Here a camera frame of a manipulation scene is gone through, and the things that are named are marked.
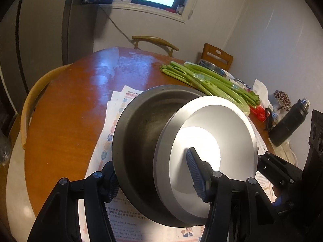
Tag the small white bottles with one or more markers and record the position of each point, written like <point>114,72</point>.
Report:
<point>273,116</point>

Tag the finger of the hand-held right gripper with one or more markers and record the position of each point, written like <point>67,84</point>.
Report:
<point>277,167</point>

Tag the red tissue box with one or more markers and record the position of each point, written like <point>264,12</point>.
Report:
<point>260,113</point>

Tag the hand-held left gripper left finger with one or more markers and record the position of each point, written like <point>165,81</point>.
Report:
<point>112,189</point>

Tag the curved-back wooden chair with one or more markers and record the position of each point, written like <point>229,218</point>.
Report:
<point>151,39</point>

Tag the grey refrigerator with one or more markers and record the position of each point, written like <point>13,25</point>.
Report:
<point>43,30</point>

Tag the round steel plate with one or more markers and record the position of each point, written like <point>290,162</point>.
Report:
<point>136,143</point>

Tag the patterned small bowl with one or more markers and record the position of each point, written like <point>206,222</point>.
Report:
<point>242,82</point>

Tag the black thermos bottle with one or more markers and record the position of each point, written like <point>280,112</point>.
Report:
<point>285,126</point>

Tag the white ceramic bowl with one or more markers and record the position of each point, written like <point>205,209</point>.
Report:
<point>228,75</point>

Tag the brown patterned pouch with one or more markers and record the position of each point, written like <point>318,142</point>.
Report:
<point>281,97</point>

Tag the printed newspaper sheets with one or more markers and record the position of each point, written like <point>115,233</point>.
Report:
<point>111,131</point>

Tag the slatted wooden chair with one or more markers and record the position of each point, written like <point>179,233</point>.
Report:
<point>217,53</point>

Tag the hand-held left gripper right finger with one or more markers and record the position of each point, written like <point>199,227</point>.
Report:
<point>195,174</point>

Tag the celery bunch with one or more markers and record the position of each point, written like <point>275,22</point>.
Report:
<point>176,74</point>
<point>214,77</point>

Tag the steel basin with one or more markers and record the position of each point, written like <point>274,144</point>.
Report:
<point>212,66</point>

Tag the small jar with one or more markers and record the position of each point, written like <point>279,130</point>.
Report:
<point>180,8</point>

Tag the tan round-back chair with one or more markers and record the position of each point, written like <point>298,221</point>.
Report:
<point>27,105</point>

